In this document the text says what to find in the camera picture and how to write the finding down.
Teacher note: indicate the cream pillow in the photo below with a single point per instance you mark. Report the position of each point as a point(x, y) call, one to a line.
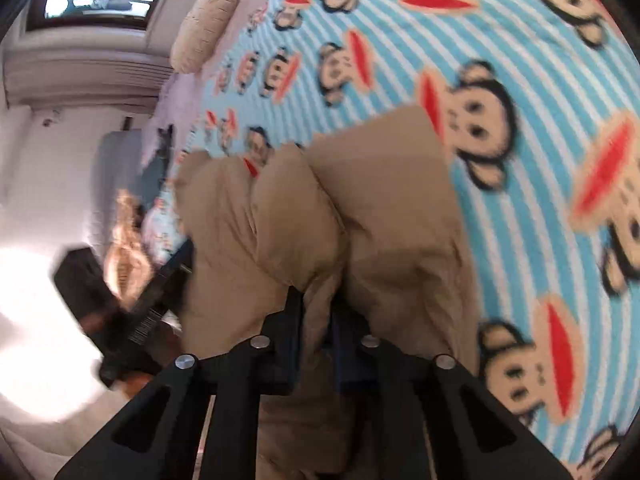
point(205, 25)

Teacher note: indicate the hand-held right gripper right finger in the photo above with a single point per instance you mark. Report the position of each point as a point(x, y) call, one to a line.
point(350, 355)

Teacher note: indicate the tan pants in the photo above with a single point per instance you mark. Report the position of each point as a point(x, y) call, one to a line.
point(390, 210)

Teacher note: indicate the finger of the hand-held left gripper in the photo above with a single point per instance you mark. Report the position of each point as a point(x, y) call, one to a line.
point(170, 270)

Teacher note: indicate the pale pink bed sheet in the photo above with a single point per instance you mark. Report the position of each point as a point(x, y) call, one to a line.
point(185, 95)

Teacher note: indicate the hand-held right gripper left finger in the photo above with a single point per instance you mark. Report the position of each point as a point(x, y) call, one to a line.
point(287, 320)

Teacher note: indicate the striped monkey print blanket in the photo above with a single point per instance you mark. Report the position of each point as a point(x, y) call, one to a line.
point(525, 235)

